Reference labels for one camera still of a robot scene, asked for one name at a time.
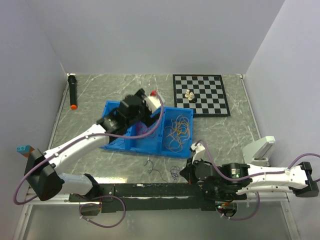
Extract red thin cable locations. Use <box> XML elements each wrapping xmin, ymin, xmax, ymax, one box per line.
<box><xmin>136</xmin><ymin>123</ymin><xmax>157</xmax><ymax>138</ymax></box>

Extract blue three-compartment plastic bin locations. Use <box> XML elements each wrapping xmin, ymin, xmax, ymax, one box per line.
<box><xmin>101</xmin><ymin>106</ymin><xmax>193</xmax><ymax>159</ymax></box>

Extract yellow thin cable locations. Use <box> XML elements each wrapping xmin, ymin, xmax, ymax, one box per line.
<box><xmin>163</xmin><ymin>114</ymin><xmax>193</xmax><ymax>153</ymax></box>

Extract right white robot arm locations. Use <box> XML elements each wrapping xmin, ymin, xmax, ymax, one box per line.
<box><xmin>179</xmin><ymin>158</ymin><xmax>320</xmax><ymax>202</ymax></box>

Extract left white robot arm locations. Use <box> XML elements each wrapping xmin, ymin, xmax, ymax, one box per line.
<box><xmin>23</xmin><ymin>89</ymin><xmax>164</xmax><ymax>201</ymax></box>

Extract white chess piece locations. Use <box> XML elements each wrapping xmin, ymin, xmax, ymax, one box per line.
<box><xmin>184</xmin><ymin>89</ymin><xmax>190</xmax><ymax>98</ymax></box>
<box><xmin>188</xmin><ymin>92</ymin><xmax>194</xmax><ymax>101</ymax></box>

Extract white stand device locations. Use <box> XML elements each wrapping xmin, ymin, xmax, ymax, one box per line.
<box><xmin>242</xmin><ymin>136</ymin><xmax>276</xmax><ymax>167</ymax></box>

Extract black and white chessboard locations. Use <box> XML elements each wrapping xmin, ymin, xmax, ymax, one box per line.
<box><xmin>172</xmin><ymin>74</ymin><xmax>231</xmax><ymax>117</ymax></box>

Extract black marker orange cap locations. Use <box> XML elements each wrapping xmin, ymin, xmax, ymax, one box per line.
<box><xmin>67</xmin><ymin>75</ymin><xmax>78</xmax><ymax>110</ymax></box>

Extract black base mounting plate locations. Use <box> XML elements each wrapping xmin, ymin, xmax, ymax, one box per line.
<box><xmin>68</xmin><ymin>181</ymin><xmax>248</xmax><ymax>214</ymax></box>

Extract blue and brown toy block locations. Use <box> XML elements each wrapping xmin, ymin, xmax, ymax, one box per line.
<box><xmin>16</xmin><ymin>145</ymin><xmax>35</xmax><ymax>158</ymax></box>

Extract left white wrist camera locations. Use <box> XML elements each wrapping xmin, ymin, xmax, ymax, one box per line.
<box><xmin>144</xmin><ymin>90</ymin><xmax>165</xmax><ymax>113</ymax></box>

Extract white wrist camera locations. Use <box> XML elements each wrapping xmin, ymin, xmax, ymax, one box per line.
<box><xmin>144</xmin><ymin>90</ymin><xmax>165</xmax><ymax>113</ymax></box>
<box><xmin>190</xmin><ymin>143</ymin><xmax>206</xmax><ymax>163</ymax></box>

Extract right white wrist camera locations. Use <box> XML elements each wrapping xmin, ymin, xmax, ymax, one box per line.
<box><xmin>190</xmin><ymin>143</ymin><xmax>206</xmax><ymax>163</ymax></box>

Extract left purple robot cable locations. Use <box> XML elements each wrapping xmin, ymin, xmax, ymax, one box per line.
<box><xmin>12</xmin><ymin>92</ymin><xmax>166</xmax><ymax>228</ymax></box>

